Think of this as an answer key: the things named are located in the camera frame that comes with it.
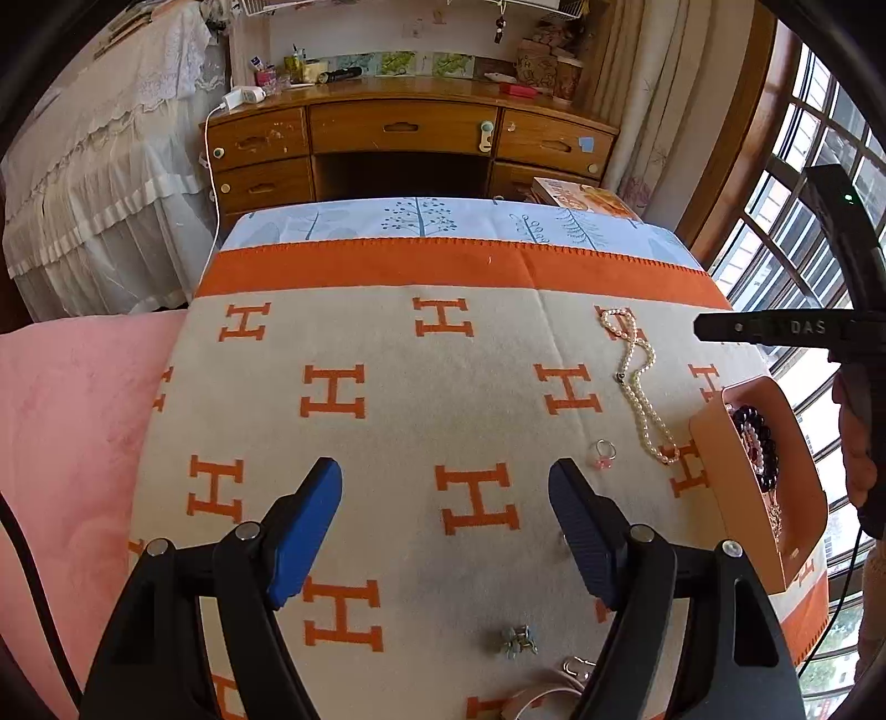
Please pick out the white power adapter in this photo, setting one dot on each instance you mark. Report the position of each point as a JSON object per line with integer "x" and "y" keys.
{"x": 241, "y": 97}

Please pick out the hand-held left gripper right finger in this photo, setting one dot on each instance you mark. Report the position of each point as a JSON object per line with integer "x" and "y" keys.
{"x": 588, "y": 536}

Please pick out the silver stud earrings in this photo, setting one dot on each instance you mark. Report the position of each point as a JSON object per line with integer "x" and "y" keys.
{"x": 518, "y": 641}

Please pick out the black flashlight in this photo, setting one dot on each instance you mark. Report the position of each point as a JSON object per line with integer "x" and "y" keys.
{"x": 344, "y": 74}

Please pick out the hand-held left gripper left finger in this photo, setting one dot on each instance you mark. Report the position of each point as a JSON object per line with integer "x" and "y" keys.
{"x": 304, "y": 536}

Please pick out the orange cover book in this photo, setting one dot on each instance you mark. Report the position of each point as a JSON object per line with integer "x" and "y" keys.
{"x": 588, "y": 199}

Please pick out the wooden grid window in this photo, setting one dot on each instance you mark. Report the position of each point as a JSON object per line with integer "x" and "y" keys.
{"x": 796, "y": 228}

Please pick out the white lace bed cover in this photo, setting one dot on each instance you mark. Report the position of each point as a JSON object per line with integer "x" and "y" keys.
{"x": 104, "y": 173}

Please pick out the floral beige curtain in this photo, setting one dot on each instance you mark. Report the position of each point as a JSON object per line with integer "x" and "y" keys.
{"x": 664, "y": 104}

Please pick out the blue leaf print bedsheet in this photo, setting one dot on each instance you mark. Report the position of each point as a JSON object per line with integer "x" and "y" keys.
{"x": 471, "y": 218}

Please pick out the person's right hand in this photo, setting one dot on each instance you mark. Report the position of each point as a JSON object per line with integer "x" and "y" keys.
{"x": 853, "y": 443}

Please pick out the patterned paper cup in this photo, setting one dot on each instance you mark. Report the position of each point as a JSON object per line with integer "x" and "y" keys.
{"x": 569, "y": 82}

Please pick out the red flat box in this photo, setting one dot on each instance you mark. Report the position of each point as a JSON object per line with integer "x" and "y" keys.
{"x": 518, "y": 91}

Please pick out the silver hook earring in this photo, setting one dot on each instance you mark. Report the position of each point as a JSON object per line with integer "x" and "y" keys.
{"x": 578, "y": 669}

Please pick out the orange jewelry box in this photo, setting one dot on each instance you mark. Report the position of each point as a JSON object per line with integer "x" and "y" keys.
{"x": 734, "y": 484}

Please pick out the beige orange printed blanket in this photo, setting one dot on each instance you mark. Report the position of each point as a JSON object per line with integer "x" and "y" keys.
{"x": 429, "y": 415}

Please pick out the wooden desk with drawers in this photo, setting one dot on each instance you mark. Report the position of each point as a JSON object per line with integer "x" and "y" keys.
{"x": 401, "y": 128}

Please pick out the green drawer safety lock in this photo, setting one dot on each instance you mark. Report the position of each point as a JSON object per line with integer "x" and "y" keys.
{"x": 486, "y": 136}

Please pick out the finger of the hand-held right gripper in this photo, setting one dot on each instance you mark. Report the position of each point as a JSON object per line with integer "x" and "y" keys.
{"x": 761, "y": 327}

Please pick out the pink plush blanket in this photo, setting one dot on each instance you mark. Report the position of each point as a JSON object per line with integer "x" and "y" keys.
{"x": 69, "y": 429}

